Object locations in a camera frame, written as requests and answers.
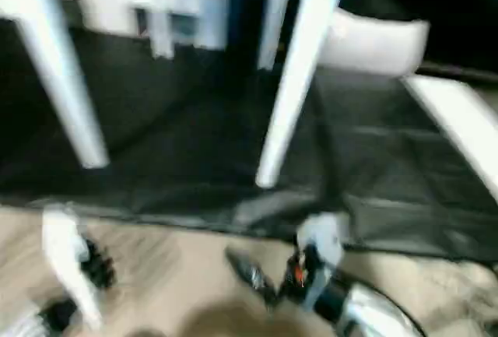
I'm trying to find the grey printed cushion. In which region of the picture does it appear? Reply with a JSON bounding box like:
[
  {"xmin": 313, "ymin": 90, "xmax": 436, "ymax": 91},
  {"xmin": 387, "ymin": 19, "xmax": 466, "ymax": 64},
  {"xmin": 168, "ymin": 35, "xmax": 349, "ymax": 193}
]
[{"xmin": 317, "ymin": 9, "xmax": 432, "ymax": 78}]

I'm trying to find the black work mat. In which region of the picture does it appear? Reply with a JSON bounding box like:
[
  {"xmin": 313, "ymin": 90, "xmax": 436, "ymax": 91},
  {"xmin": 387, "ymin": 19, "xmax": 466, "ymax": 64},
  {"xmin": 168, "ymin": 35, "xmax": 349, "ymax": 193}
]
[{"xmin": 0, "ymin": 17, "xmax": 498, "ymax": 265}]

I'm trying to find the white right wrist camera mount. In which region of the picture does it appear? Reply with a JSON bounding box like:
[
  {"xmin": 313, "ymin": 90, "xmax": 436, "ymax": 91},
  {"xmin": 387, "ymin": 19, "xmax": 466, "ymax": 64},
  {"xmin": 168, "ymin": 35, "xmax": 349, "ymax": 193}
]
[{"xmin": 295, "ymin": 214, "xmax": 351, "ymax": 311}]

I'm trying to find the white flat panel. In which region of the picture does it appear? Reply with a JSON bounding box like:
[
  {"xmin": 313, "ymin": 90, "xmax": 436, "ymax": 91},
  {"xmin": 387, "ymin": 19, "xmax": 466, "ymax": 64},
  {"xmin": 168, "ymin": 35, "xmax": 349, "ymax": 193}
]
[{"xmin": 402, "ymin": 75, "xmax": 498, "ymax": 192}]

